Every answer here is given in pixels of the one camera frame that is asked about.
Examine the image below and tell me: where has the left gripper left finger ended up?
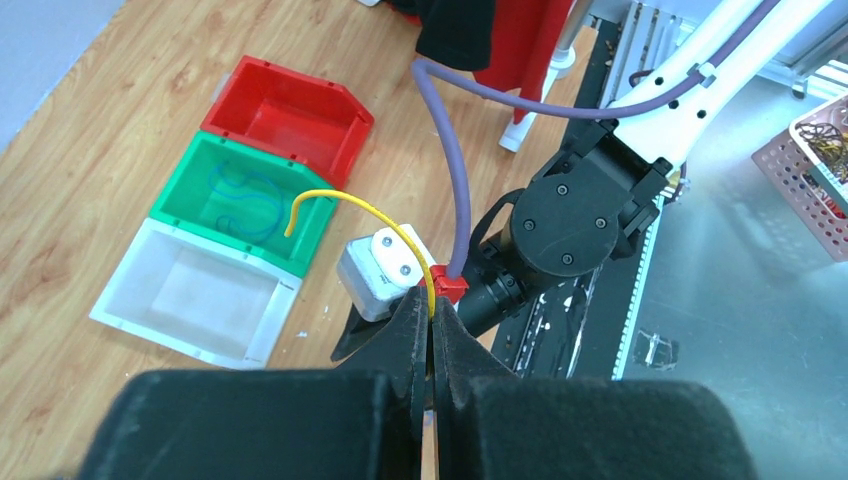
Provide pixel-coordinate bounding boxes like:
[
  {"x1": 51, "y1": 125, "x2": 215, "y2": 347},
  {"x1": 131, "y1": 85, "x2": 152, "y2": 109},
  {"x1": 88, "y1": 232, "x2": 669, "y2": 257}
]
[{"x1": 337, "y1": 287, "x2": 429, "y2": 479}]

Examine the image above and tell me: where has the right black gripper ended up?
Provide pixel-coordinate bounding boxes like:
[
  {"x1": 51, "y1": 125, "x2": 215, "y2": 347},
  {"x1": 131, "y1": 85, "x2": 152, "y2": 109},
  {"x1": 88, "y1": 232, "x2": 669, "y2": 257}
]
[{"x1": 330, "y1": 189, "x2": 527, "y2": 362}]

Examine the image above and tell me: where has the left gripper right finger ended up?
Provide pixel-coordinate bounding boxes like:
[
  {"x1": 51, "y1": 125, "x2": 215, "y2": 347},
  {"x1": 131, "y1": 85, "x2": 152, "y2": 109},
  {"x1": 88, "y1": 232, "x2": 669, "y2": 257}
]
[{"x1": 431, "y1": 301, "x2": 516, "y2": 479}]

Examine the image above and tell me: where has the yellow cable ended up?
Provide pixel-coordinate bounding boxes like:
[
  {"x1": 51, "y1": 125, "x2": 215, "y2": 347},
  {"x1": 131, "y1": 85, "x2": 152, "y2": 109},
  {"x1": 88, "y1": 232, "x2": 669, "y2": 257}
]
[{"x1": 283, "y1": 189, "x2": 439, "y2": 326}]

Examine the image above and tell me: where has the blue cable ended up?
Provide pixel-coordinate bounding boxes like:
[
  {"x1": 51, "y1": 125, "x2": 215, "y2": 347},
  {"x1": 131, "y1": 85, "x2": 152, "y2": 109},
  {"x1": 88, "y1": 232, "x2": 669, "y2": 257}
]
[{"x1": 208, "y1": 160, "x2": 287, "y2": 240}]

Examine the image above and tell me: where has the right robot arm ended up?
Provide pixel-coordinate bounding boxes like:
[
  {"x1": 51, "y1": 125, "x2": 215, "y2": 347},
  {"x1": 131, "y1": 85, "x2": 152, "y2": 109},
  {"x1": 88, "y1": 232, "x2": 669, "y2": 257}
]
[{"x1": 411, "y1": 1, "x2": 827, "y2": 336}]

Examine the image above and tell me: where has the white plastic bin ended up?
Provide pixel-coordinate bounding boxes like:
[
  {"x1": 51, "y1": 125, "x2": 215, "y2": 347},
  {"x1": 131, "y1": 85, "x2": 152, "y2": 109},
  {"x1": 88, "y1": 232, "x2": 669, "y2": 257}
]
[{"x1": 89, "y1": 218, "x2": 302, "y2": 370}]

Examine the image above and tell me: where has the green plastic bin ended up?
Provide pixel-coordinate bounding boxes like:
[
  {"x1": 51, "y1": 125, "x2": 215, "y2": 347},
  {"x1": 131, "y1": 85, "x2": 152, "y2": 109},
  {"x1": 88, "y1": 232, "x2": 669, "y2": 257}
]
[{"x1": 150, "y1": 131, "x2": 338, "y2": 278}]

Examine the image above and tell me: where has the red plastic bin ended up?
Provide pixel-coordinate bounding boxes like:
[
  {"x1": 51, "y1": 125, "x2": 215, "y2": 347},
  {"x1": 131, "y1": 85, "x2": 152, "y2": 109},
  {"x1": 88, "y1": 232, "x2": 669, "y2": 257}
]
[{"x1": 200, "y1": 55, "x2": 375, "y2": 189}]

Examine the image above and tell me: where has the black garment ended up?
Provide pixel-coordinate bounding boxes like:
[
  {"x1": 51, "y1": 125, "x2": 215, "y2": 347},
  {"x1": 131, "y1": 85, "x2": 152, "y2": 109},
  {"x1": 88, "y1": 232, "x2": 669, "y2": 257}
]
[{"x1": 388, "y1": 0, "x2": 496, "y2": 72}]

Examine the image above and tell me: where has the red garment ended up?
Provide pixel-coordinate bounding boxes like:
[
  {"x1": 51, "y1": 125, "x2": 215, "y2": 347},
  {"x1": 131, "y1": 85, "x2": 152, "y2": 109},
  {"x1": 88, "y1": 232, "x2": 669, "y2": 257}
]
[{"x1": 473, "y1": 0, "x2": 573, "y2": 101}]

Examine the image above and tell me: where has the pink perforated basket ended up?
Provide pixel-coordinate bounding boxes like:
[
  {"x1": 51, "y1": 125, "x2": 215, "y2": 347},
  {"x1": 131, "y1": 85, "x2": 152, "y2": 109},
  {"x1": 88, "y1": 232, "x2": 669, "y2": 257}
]
[{"x1": 751, "y1": 95, "x2": 847, "y2": 262}]

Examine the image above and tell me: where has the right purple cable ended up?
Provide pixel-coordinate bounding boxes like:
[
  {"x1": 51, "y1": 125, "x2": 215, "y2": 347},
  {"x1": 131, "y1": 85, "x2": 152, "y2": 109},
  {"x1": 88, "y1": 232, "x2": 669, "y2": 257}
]
[{"x1": 410, "y1": 0, "x2": 783, "y2": 303}]

